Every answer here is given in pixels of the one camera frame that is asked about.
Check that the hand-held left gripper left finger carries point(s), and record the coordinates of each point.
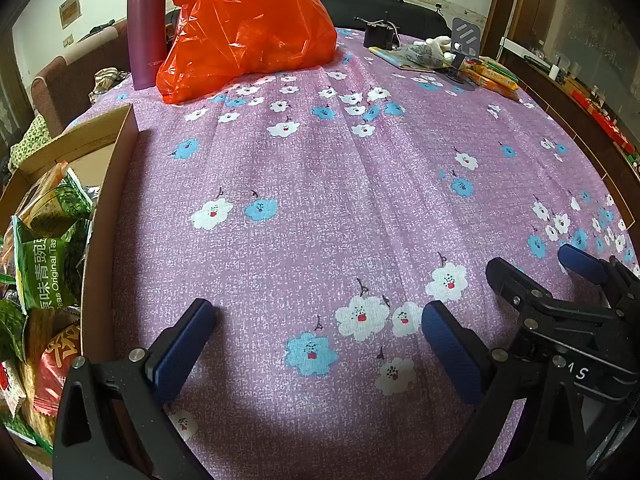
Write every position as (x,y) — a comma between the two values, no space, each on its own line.
(182,345)

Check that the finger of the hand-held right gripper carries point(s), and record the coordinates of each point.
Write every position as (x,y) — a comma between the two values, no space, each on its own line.
(582,262)
(510,280)

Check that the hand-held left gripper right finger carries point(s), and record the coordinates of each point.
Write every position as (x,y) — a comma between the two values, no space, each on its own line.
(450,350)

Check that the pile of snack packets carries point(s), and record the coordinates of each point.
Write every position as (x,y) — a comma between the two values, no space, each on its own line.
(45,265)

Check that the brown cardboard box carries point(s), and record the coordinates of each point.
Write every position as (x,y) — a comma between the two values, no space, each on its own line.
(115,170)

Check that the wooden sideboard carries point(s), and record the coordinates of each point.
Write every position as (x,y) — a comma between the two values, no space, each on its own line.
(590,105)

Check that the orange biscuit pack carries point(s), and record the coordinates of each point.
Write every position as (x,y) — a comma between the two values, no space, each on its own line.
(485,82)
(492,77)

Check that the purple floral tablecloth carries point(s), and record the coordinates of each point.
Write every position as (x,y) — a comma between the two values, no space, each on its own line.
(325,185)

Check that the green striped biscuit pack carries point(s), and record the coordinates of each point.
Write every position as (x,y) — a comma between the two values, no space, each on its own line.
(497,67)

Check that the clear bag with dark contents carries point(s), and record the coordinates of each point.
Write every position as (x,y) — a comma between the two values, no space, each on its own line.
(422,55)

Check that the white plush toy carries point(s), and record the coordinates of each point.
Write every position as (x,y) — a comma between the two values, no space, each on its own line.
(441,44)

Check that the grey phone stand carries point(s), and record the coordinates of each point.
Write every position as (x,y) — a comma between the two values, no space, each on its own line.
(466,35)

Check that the paper booklet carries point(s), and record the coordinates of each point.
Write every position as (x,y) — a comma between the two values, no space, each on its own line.
(395,59)

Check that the green floral cloth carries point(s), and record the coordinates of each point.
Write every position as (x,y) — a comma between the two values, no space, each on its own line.
(32,140)

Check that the patterned beige cloth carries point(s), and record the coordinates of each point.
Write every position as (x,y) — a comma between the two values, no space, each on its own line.
(107,82)

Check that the small black device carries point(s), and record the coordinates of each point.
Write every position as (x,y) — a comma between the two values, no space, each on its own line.
(377,36)

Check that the brown sofa chair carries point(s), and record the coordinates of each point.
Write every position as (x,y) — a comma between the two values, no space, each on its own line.
(55,90)

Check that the purple thermos bottle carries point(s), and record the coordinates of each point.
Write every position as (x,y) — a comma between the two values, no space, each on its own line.
(145,35)

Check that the black leather sofa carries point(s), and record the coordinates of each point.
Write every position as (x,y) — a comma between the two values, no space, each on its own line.
(350,10)

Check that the orange plastic bag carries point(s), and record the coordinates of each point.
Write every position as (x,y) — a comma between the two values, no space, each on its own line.
(250,35)

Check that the small wall sign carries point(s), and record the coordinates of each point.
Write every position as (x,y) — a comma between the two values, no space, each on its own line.
(70,10)

